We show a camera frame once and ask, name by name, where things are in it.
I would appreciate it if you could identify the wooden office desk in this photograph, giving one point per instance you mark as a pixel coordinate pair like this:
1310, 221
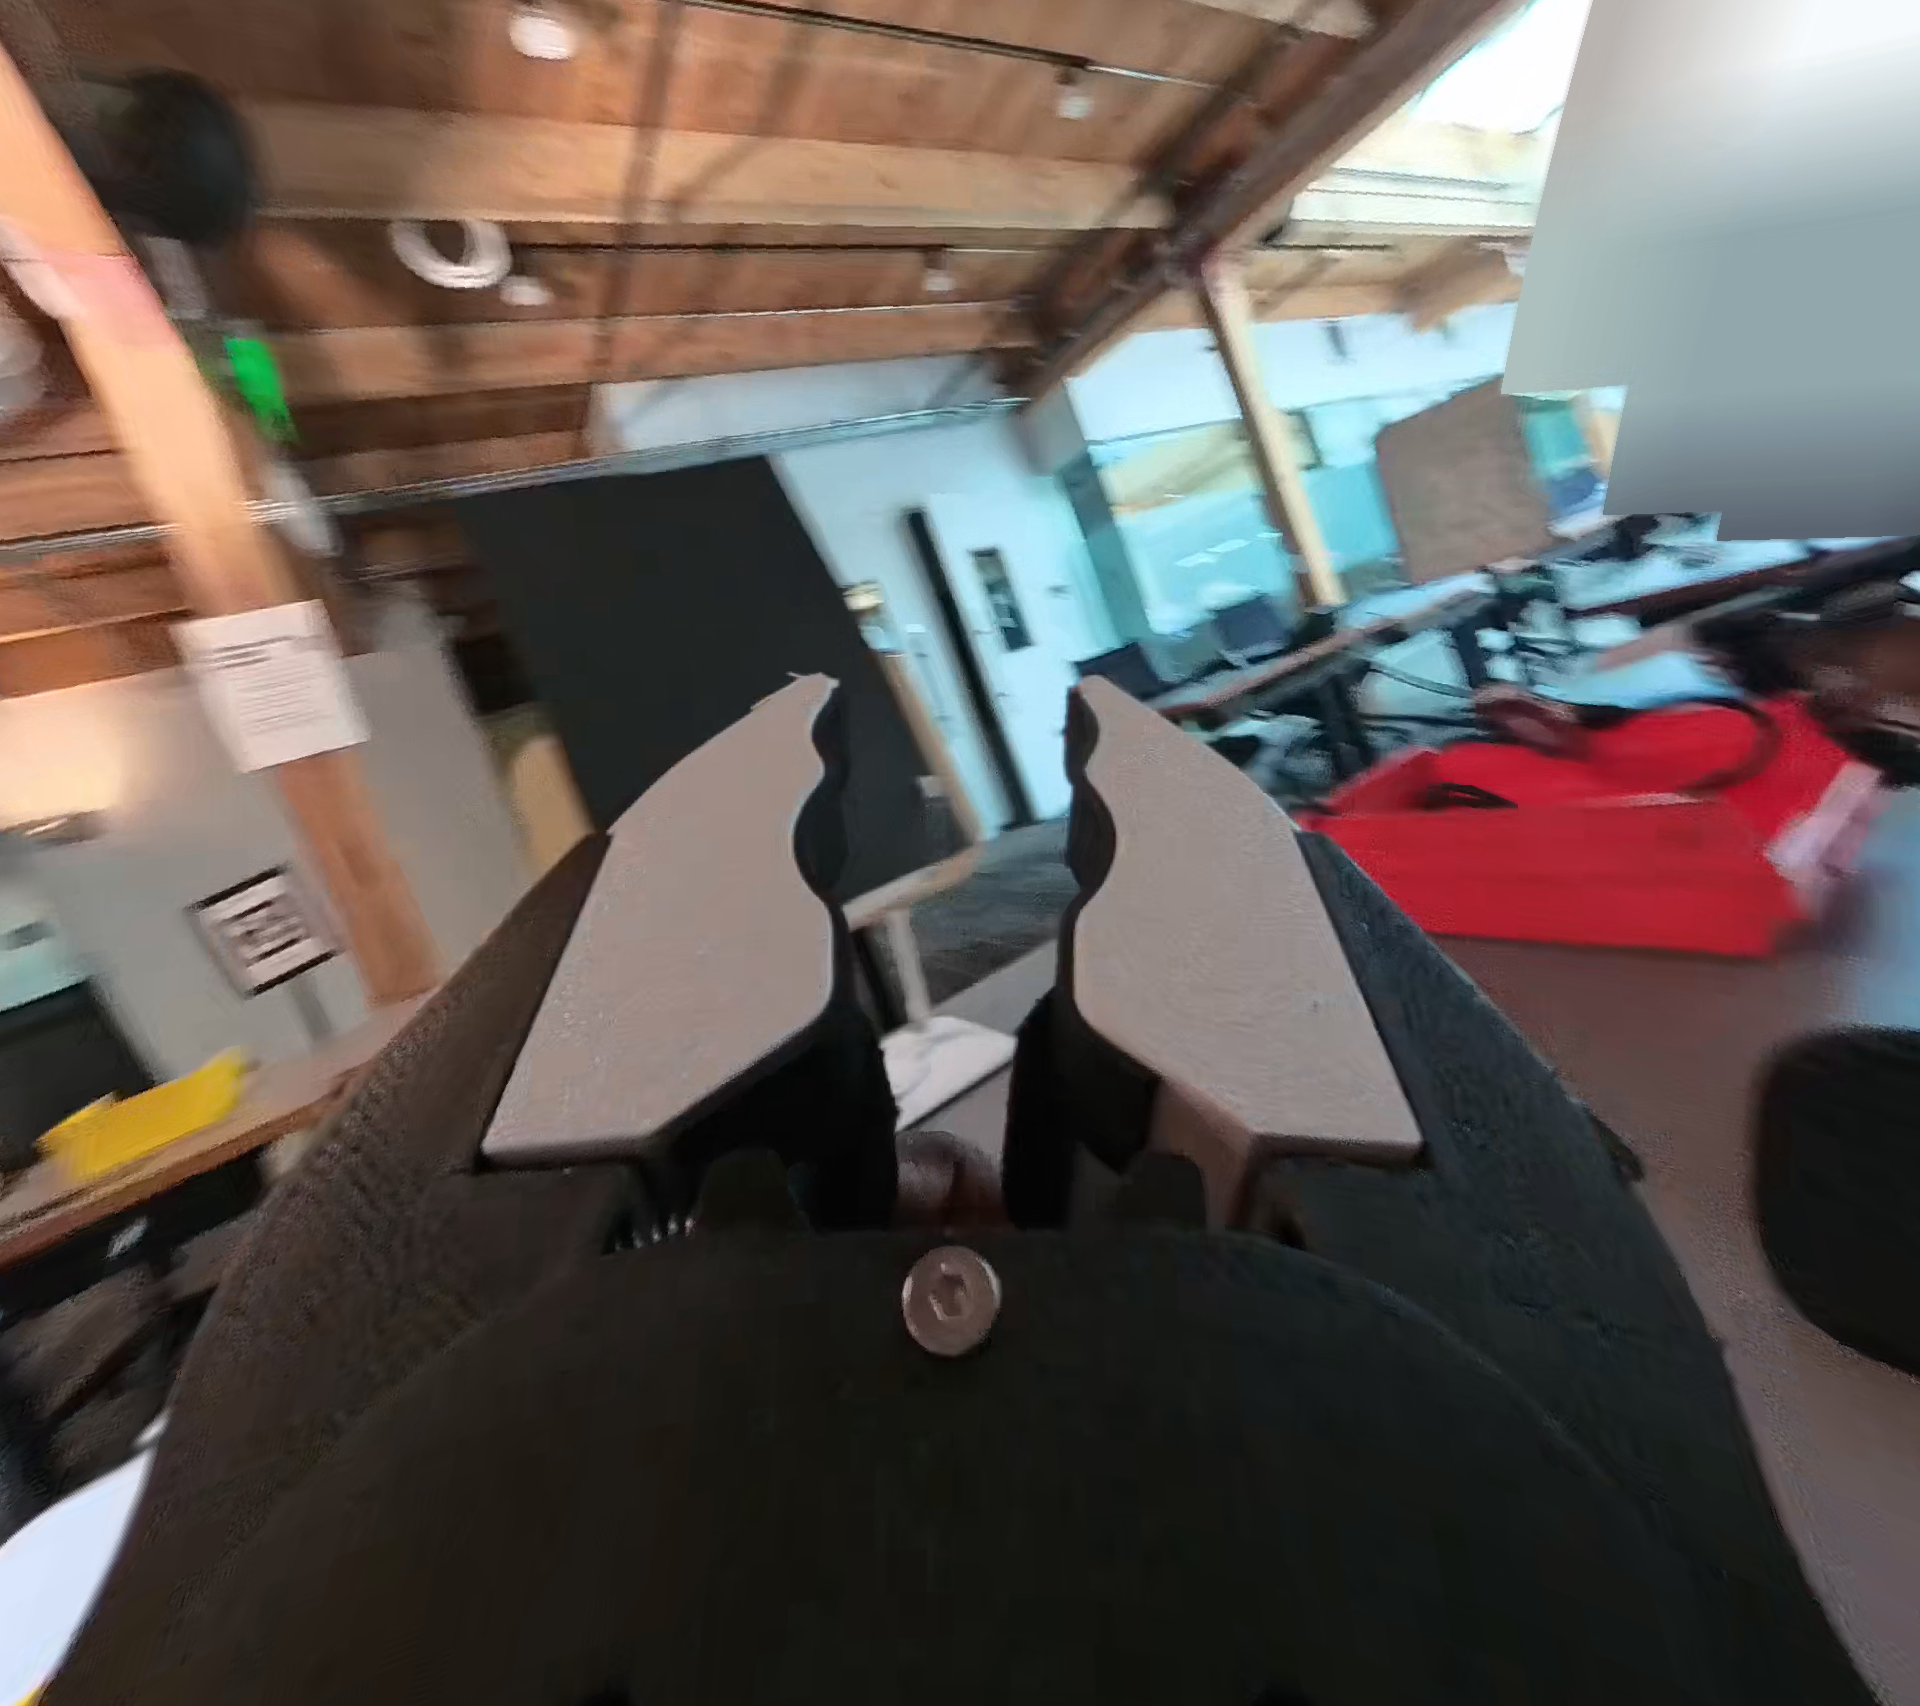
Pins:
228, 1136

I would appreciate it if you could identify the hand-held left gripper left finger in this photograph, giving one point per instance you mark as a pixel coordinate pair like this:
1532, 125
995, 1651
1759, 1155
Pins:
673, 957

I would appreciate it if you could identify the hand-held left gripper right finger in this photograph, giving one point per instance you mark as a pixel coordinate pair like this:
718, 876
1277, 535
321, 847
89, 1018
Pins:
1216, 971

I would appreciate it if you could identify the green exit sign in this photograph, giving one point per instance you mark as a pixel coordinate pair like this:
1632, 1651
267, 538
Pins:
259, 384

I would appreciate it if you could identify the black and white tag sign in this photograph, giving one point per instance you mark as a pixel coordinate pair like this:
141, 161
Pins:
262, 932

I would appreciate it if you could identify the white sheet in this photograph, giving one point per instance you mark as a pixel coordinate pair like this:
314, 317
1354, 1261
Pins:
69, 1588

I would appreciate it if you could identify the red storage bin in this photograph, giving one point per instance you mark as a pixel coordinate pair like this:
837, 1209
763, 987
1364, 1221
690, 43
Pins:
1577, 884

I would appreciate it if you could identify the dark framed wall sign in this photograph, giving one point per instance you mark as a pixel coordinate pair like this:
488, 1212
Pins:
1002, 603

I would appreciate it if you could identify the handwritten notice board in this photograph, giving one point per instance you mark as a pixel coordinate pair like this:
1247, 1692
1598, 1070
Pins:
1466, 484

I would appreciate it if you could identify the white paper notice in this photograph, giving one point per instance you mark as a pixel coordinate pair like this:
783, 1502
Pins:
272, 687

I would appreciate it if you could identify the yellow storage bin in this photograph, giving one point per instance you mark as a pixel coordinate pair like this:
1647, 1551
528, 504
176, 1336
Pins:
143, 1121

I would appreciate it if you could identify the white panel stand base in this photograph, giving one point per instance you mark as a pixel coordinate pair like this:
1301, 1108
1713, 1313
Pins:
944, 1059

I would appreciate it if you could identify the long office desk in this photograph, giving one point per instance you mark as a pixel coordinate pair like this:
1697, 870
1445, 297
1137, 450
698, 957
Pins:
1321, 657

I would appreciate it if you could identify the dark door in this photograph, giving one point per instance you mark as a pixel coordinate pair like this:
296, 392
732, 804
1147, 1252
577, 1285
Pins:
955, 687

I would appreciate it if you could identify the black round speaker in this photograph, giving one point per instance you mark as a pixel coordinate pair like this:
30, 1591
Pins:
166, 152

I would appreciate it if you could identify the wooden support post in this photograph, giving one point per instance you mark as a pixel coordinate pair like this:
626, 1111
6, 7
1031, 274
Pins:
1267, 433
195, 493

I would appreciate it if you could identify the black textured cushion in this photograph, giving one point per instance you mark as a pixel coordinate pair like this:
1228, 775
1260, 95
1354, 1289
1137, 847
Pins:
1845, 1196

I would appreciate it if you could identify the ceiling track spotlight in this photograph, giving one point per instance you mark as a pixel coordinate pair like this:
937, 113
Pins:
542, 30
937, 274
525, 292
1074, 95

